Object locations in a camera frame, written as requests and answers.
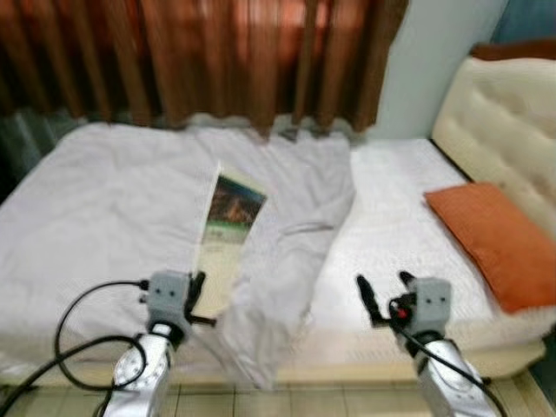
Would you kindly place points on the thin book with photo cover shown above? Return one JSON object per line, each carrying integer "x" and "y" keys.
{"x": 228, "y": 234}

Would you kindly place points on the orange pillow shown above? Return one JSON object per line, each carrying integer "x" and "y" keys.
{"x": 495, "y": 239}

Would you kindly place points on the light grey blanket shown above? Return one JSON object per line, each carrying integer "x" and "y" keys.
{"x": 104, "y": 200}

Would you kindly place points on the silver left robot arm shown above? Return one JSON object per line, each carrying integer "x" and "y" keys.
{"x": 143, "y": 373}

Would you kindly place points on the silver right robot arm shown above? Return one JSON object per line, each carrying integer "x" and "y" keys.
{"x": 447, "y": 382}

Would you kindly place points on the white mattress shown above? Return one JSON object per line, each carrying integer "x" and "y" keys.
{"x": 391, "y": 217}

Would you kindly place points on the cream tufted headboard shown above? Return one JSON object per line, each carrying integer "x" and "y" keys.
{"x": 504, "y": 122}

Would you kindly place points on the brown curtain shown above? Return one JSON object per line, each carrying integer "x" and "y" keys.
{"x": 200, "y": 52}

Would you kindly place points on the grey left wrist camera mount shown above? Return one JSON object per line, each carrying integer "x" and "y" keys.
{"x": 167, "y": 295}

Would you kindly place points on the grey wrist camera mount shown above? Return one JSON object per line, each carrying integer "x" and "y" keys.
{"x": 167, "y": 295}
{"x": 432, "y": 306}

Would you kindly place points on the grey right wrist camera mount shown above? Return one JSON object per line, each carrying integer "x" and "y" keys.
{"x": 432, "y": 306}

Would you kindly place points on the brown wooden headboard frame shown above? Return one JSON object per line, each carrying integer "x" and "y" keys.
{"x": 517, "y": 49}

